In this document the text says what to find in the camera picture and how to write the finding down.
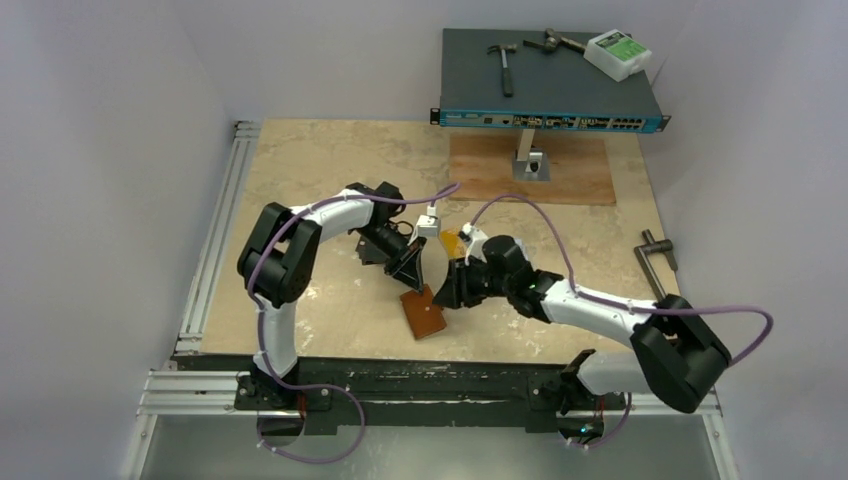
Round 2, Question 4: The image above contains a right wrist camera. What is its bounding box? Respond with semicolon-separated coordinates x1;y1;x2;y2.
458;222;489;265

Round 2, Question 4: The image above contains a brown wooden board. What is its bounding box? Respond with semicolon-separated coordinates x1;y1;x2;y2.
448;134;616;206

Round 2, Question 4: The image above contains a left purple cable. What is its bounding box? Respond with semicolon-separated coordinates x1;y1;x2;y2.
246;182;463;465

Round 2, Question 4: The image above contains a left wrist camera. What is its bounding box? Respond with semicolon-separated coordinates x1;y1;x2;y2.
408;204;441;245

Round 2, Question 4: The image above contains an orange card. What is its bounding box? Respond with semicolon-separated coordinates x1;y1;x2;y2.
439;228;465;259

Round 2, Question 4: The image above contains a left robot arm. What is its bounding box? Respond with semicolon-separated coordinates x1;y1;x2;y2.
237;182;426;409

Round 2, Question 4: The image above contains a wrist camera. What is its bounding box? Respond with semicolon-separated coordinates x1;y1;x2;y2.
458;222;489;265
408;204;441;245

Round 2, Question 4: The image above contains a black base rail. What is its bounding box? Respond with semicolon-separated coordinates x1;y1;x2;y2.
173;354;627;439

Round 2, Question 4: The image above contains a purple cable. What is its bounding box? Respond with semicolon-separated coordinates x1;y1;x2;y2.
466;193;775;452
246;182;463;465

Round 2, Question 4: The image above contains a silver metal stand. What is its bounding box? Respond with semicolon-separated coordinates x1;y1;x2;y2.
512;129;550;182

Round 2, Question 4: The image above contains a grey metal clamp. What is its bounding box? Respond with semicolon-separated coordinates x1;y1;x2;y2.
633;229;680;301

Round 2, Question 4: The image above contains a hammer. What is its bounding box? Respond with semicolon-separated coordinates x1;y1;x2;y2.
487;44;517;98

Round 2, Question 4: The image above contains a brown leather card holder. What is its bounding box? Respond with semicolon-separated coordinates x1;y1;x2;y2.
399;284;447;340

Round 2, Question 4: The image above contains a white green box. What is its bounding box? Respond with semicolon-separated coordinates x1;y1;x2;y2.
583;29;653;82

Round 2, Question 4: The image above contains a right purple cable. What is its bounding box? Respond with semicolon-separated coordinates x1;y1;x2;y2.
466;193;775;452

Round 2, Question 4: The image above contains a black cards stack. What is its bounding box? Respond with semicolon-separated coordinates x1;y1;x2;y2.
355;236;387;266

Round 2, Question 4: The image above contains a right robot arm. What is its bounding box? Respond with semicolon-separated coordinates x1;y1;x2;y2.
433;235;731;413

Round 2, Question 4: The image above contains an aluminium frame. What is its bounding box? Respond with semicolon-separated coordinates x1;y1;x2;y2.
130;119;737;479

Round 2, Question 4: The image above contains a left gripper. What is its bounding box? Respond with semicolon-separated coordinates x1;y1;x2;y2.
355;224;426;294

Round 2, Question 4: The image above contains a black metal tool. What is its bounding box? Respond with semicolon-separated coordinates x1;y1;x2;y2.
522;28;587;55

